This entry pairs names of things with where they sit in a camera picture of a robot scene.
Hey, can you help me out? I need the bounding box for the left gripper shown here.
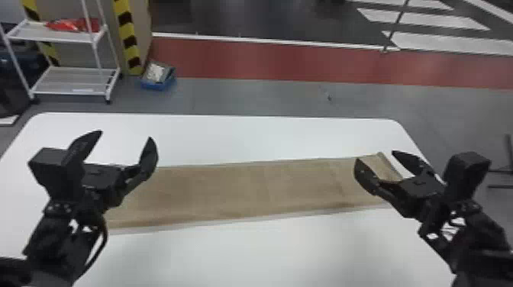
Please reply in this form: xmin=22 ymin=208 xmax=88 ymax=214
xmin=66 ymin=129 xmax=160 ymax=210

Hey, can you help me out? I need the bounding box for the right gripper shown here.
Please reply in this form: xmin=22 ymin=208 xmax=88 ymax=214
xmin=353 ymin=150 xmax=447 ymax=221

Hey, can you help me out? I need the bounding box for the white shelf trolley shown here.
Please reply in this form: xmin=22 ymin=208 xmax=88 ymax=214
xmin=0 ymin=0 xmax=122 ymax=104

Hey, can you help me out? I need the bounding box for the blue tray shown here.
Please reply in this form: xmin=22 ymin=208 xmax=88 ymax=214
xmin=140 ymin=60 xmax=178 ymax=92

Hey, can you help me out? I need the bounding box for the beige towel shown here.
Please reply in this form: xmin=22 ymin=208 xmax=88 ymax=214
xmin=105 ymin=151 xmax=404 ymax=231

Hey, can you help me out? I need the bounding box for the red snack packet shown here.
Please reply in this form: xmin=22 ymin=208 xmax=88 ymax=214
xmin=45 ymin=18 xmax=101 ymax=34

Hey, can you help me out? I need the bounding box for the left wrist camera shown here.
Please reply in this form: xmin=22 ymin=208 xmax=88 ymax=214
xmin=27 ymin=147 xmax=86 ymax=199

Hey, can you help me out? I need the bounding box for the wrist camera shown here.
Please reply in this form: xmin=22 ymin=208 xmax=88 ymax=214
xmin=441 ymin=150 xmax=492 ymax=202
xmin=27 ymin=147 xmax=86 ymax=199

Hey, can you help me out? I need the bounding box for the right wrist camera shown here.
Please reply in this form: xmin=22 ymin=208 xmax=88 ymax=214
xmin=441 ymin=150 xmax=492 ymax=202

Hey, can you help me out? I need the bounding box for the striped post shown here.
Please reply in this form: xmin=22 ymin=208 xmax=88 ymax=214
xmin=111 ymin=0 xmax=145 ymax=77
xmin=20 ymin=0 xmax=61 ymax=68

